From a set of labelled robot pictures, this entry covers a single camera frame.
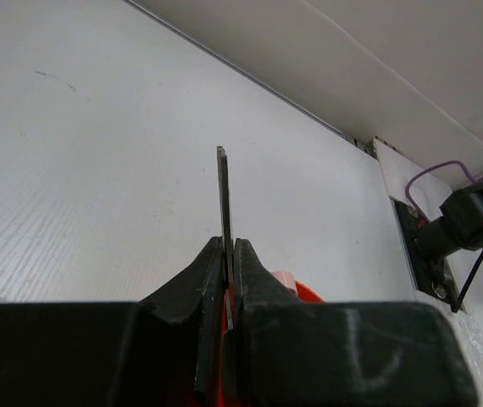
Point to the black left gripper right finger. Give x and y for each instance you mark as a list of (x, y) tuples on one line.
[(294, 353)]

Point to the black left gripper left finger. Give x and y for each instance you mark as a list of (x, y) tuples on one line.
[(159, 351)]

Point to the black handled scissors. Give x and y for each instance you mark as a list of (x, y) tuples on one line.
[(228, 369)]

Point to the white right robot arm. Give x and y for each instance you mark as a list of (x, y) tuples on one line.
[(460, 226)]

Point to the orange round desk organizer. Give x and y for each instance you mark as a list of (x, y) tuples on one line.
[(303, 292)]

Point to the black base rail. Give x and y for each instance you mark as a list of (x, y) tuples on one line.
[(431, 277)]

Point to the aluminium rail right side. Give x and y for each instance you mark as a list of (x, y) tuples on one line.
[(366, 147)]

